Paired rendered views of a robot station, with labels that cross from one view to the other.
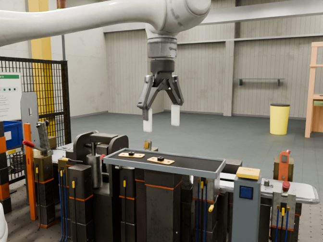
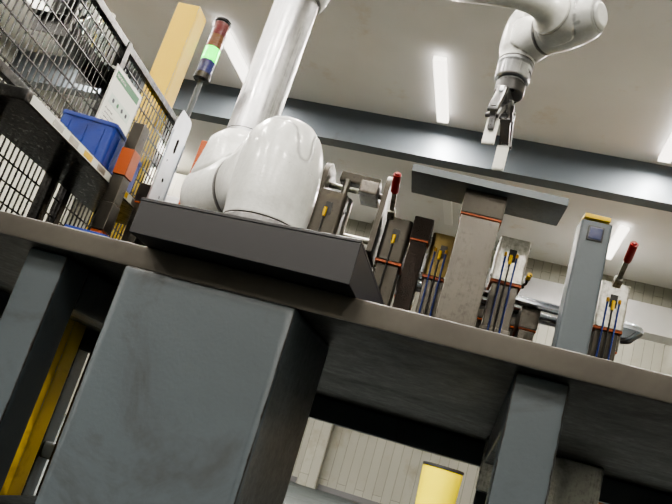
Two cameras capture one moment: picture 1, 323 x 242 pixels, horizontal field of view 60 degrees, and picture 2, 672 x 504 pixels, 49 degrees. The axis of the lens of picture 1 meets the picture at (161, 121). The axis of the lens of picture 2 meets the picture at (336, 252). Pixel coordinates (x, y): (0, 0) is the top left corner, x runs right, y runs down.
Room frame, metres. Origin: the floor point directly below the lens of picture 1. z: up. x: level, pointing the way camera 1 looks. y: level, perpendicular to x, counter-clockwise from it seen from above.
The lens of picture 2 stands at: (-0.67, 0.66, 0.46)
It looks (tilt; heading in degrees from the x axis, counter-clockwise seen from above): 15 degrees up; 347
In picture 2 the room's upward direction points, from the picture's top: 17 degrees clockwise
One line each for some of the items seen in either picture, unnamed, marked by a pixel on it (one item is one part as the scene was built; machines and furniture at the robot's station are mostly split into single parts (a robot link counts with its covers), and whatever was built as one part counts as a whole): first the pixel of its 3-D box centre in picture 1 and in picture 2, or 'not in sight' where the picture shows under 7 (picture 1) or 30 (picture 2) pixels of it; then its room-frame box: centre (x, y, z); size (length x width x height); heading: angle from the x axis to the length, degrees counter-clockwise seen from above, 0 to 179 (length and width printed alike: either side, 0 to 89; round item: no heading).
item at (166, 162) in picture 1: (160, 159); not in sight; (0.85, 0.00, 1.17); 0.08 x 0.04 x 0.01; 56
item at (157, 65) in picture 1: (162, 74); (507, 98); (0.87, 0.00, 1.43); 0.08 x 0.07 x 0.09; 140
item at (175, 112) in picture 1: (175, 115); (500, 158); (0.92, -0.05, 1.30); 0.03 x 0.01 x 0.07; 50
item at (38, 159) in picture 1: (43, 192); not in sight; (1.28, 0.57, 0.87); 0.10 x 0.07 x 0.35; 157
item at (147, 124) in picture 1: (147, 120); (490, 131); (0.82, 0.04, 1.30); 0.03 x 0.01 x 0.07; 50
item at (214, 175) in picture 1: (163, 161); (486, 195); (0.86, -0.01, 1.16); 0.37 x 0.14 x 0.02; 67
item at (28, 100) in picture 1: (30, 122); (169, 163); (1.56, 0.74, 1.17); 0.12 x 0.01 x 0.34; 157
